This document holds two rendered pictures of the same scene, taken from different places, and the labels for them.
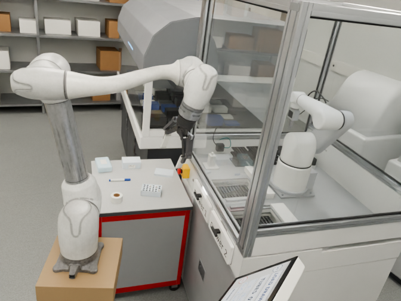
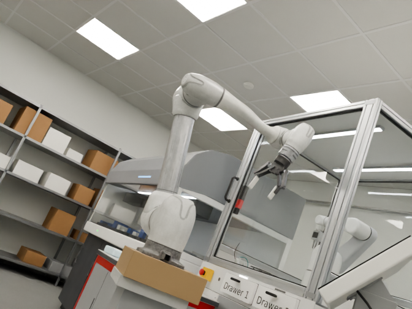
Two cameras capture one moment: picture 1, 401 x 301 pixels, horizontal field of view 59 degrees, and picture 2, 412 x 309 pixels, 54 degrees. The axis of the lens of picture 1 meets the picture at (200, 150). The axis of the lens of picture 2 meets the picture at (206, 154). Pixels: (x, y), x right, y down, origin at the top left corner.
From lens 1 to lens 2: 140 cm
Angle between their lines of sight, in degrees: 41
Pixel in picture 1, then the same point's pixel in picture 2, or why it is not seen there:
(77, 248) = (178, 232)
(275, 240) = not seen: hidden behind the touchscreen
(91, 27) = (59, 183)
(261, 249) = not seen: hidden behind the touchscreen
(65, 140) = (181, 149)
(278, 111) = (358, 162)
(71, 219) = (183, 201)
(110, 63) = (61, 225)
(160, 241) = not seen: outside the picture
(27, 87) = (200, 82)
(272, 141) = (352, 184)
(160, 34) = (201, 156)
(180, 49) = (211, 175)
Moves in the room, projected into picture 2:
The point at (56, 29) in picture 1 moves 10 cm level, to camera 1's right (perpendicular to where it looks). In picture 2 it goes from (24, 173) to (32, 176)
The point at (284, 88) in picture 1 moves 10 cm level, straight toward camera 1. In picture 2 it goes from (364, 146) to (372, 140)
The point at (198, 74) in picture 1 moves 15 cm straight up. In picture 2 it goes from (304, 125) to (313, 99)
